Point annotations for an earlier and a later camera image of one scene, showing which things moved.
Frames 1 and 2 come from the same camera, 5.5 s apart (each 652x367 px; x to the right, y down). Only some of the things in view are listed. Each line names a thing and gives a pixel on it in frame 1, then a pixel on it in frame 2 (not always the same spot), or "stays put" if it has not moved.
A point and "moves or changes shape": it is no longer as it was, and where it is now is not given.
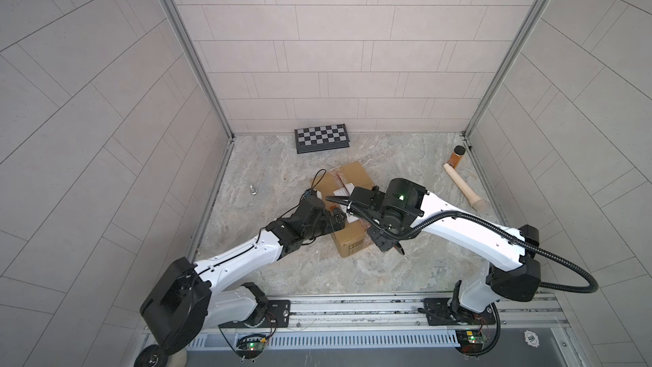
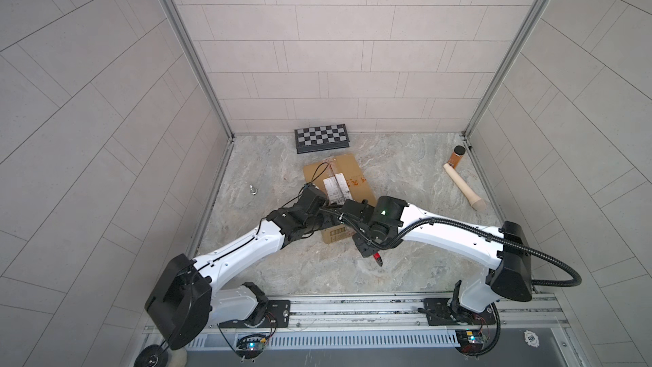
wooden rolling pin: [478, 204] stays put
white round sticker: [531, 339] stays put
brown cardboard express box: [353, 237] moves or changes shape
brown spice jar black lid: [459, 150] stays put
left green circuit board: [248, 344] stays put
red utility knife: [399, 248] → [378, 258]
